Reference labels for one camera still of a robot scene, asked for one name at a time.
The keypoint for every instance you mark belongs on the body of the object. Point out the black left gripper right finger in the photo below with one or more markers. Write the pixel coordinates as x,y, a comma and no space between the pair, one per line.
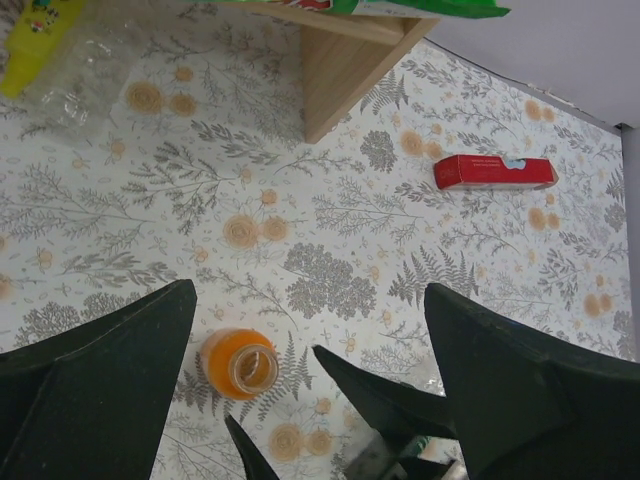
527,405

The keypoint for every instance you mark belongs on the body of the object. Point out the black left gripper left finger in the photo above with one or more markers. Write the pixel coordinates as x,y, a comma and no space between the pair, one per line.
92,402

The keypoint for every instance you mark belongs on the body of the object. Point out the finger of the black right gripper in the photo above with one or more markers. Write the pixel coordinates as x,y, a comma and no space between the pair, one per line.
395,410
255,465

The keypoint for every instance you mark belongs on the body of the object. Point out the orange juice bottle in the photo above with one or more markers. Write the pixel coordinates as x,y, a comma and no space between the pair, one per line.
239,364

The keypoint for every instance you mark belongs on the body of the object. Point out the clear water bottle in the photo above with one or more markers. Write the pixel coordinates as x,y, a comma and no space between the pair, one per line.
74,94

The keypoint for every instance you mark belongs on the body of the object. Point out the red toothpaste box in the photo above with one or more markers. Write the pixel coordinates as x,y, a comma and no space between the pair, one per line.
485,172

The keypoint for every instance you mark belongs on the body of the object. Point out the wooden shelf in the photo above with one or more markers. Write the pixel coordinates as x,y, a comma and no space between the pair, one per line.
343,57

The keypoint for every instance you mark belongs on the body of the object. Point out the yellow green tube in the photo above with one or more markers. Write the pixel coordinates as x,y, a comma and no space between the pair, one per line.
39,30

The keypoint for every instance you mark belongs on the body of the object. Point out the green white chips bag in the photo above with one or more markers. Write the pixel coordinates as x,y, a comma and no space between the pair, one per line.
467,9

